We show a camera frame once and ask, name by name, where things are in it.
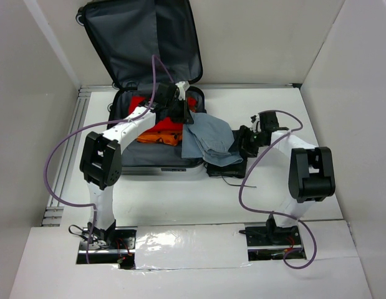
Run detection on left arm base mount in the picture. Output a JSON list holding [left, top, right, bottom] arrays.
[[68, 224, 137, 270]]

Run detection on white taped cover sheet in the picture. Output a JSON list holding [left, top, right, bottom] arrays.
[[135, 224, 249, 270]]

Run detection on red cloth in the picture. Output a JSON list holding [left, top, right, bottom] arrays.
[[128, 96, 198, 132]]

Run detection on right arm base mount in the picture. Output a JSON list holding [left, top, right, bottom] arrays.
[[239, 218, 306, 262]]

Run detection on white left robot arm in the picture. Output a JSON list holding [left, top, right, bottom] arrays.
[[80, 81, 193, 249]]

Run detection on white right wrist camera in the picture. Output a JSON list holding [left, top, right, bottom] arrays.
[[250, 113, 261, 133]]

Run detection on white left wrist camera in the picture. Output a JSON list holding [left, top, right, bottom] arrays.
[[175, 81, 190, 101]]

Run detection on orange patterned towel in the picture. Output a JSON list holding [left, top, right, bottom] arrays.
[[137, 130, 183, 146]]

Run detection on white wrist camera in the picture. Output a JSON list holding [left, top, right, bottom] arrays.
[[250, 113, 261, 133], [175, 81, 190, 101]]

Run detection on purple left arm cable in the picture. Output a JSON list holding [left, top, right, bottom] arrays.
[[43, 55, 175, 264]]

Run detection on grey-lined suitcase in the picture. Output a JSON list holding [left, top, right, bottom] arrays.
[[75, 0, 207, 176]]

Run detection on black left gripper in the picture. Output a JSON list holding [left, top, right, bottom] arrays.
[[165, 97, 193, 123]]

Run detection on aluminium frame rail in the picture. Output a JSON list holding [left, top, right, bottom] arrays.
[[41, 86, 117, 227]]

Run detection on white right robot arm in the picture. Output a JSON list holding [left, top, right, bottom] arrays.
[[235, 110, 335, 244]]

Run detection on light blue denim jeans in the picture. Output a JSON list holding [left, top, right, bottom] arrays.
[[181, 112, 243, 167]]

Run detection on black garment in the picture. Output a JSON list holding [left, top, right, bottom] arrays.
[[206, 130, 248, 179]]

